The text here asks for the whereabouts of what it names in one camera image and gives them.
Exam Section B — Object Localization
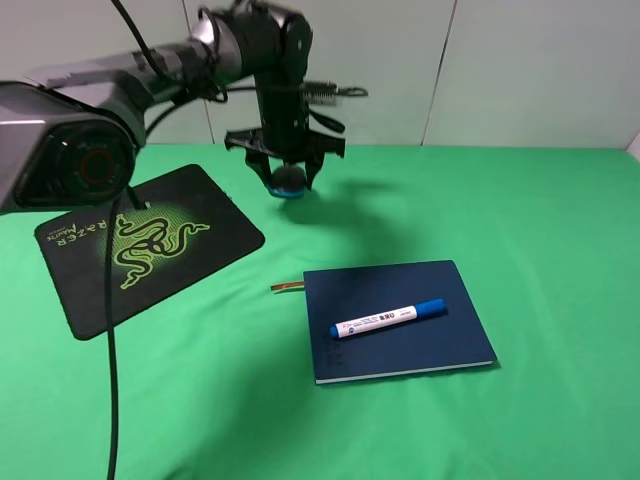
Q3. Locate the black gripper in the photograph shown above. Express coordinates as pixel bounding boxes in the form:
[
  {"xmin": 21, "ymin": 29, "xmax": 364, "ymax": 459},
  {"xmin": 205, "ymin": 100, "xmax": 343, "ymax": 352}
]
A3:
[{"xmin": 224, "ymin": 84, "xmax": 345, "ymax": 196}]

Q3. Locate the grey and teal computer mouse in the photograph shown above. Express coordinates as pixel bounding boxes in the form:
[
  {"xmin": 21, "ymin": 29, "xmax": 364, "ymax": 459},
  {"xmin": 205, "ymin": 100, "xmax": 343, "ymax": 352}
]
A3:
[{"xmin": 267, "ymin": 165, "xmax": 306, "ymax": 199}]

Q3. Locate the blue and white marker pen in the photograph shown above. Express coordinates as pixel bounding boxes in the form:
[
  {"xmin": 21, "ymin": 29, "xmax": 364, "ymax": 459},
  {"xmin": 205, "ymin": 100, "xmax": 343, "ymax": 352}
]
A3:
[{"xmin": 329, "ymin": 298, "xmax": 447, "ymax": 339}]

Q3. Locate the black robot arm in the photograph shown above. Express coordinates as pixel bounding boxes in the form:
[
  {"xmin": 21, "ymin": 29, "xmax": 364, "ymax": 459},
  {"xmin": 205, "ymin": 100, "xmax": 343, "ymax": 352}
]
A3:
[{"xmin": 1, "ymin": 1, "xmax": 345, "ymax": 213}]

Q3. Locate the black Razer mouse pad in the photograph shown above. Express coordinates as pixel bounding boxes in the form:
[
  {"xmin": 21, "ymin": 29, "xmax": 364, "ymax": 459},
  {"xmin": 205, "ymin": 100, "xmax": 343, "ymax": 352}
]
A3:
[{"xmin": 34, "ymin": 164, "xmax": 265, "ymax": 340}]

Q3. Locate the dark blue notebook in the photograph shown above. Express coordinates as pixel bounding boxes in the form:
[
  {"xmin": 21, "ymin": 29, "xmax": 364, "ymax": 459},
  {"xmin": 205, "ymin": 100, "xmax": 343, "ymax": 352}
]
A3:
[{"xmin": 303, "ymin": 260, "xmax": 497, "ymax": 385}]

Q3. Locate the brown ribbon bookmark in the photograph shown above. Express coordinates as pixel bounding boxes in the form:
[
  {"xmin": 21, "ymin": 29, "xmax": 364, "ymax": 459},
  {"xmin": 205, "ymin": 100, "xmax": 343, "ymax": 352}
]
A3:
[{"xmin": 270, "ymin": 281, "xmax": 305, "ymax": 293}]

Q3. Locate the green tablecloth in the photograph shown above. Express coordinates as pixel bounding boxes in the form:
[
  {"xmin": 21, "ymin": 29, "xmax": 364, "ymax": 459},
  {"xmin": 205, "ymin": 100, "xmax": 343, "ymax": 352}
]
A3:
[{"xmin": 0, "ymin": 143, "xmax": 640, "ymax": 480}]

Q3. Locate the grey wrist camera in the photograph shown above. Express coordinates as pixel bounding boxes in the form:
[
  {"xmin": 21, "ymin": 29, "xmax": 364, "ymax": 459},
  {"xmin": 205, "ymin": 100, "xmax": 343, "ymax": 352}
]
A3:
[{"xmin": 300, "ymin": 81, "xmax": 369, "ymax": 105}]

